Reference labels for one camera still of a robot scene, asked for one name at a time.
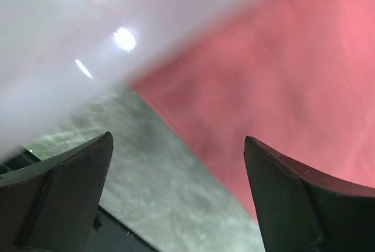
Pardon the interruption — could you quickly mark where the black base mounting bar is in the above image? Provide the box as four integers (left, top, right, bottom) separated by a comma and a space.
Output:
1, 148, 157, 252

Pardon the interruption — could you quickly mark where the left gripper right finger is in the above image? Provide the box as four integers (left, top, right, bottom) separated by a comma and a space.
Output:
244, 137, 374, 252

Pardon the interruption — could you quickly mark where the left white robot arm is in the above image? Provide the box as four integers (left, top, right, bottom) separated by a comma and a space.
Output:
1, 0, 374, 251

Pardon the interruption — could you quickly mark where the salmon pink t-shirt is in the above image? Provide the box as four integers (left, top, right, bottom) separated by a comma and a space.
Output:
132, 0, 374, 214

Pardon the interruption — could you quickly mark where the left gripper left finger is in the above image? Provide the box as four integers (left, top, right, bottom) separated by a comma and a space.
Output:
1, 132, 113, 251

